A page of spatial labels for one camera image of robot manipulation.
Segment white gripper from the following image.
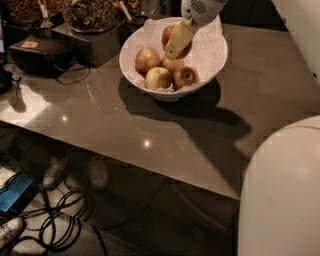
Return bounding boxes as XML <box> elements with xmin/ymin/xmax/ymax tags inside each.
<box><xmin>164</xmin><ymin>0</ymin><xmax>228</xmax><ymax>60</ymax></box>

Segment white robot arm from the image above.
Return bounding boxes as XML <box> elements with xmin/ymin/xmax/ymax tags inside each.
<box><xmin>237</xmin><ymin>0</ymin><xmax>320</xmax><ymax>256</ymax></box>

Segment hidden apple under red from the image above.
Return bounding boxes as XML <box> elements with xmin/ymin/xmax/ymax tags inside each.
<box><xmin>161</xmin><ymin>57</ymin><xmax>184</xmax><ymax>73</ymax></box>

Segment right yellow-red apple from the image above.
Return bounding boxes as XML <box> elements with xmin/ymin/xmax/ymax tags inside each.
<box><xmin>172</xmin><ymin>66</ymin><xmax>199</xmax><ymax>90</ymax></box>

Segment yellow-red apple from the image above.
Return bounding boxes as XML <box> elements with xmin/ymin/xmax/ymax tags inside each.
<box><xmin>172</xmin><ymin>66</ymin><xmax>199</xmax><ymax>90</ymax></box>
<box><xmin>135</xmin><ymin>48</ymin><xmax>161</xmax><ymax>73</ymax></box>

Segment left yellow-red apple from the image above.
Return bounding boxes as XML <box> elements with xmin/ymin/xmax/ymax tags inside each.
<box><xmin>135</xmin><ymin>48</ymin><xmax>161</xmax><ymax>73</ymax></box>

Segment white bowl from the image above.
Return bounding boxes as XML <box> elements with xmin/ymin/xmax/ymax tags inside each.
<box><xmin>118</xmin><ymin>16</ymin><xmax>229</xmax><ymax>103</ymax></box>

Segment front yellow apple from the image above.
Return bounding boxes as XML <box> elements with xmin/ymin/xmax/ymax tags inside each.
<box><xmin>145</xmin><ymin>67</ymin><xmax>172</xmax><ymax>91</ymax></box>

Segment white paper liner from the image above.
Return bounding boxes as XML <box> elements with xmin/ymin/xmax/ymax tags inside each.
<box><xmin>125</xmin><ymin>13</ymin><xmax>225</xmax><ymax>94</ymax></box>

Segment grey metal box stand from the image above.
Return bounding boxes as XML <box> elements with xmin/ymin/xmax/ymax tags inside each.
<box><xmin>52</xmin><ymin>24</ymin><xmax>121</xmax><ymax>67</ymax></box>

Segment glass jar of granola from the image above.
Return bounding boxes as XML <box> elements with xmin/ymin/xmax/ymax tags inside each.
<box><xmin>63</xmin><ymin>0</ymin><xmax>116</xmax><ymax>33</ymax></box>

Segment metal scoop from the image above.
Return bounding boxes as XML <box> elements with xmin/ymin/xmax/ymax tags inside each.
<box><xmin>38</xmin><ymin>0</ymin><xmax>54</xmax><ymax>29</ymax></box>

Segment black device with label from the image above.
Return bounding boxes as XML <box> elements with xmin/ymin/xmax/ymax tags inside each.
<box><xmin>9</xmin><ymin>36</ymin><xmax>74</xmax><ymax>78</ymax></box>

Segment grey shoe right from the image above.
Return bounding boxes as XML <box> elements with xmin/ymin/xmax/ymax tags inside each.
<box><xmin>88</xmin><ymin>157</ymin><xmax>108</xmax><ymax>191</ymax></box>

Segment grey shoe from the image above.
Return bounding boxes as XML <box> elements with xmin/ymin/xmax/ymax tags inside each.
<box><xmin>42</xmin><ymin>156</ymin><xmax>68</xmax><ymax>191</ymax></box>
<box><xmin>88</xmin><ymin>157</ymin><xmax>108</xmax><ymax>191</ymax></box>

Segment glass jar of nuts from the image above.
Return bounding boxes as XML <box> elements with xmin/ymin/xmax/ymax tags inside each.
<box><xmin>1</xmin><ymin>0</ymin><xmax>66</xmax><ymax>25</ymax></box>

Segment grey shoe left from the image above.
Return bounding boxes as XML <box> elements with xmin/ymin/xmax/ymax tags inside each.
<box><xmin>42</xmin><ymin>156</ymin><xmax>68</xmax><ymax>191</ymax></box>

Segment blue box on floor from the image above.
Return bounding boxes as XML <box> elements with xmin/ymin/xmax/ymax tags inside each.
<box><xmin>0</xmin><ymin>174</ymin><xmax>34</xmax><ymax>215</ymax></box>

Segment white shoe bottom left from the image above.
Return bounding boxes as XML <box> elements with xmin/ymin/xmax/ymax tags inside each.
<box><xmin>0</xmin><ymin>217</ymin><xmax>24</xmax><ymax>249</ymax></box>

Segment black cables on floor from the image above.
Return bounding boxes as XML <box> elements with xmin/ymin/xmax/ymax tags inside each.
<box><xmin>0</xmin><ymin>173</ymin><xmax>109</xmax><ymax>256</ymax></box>

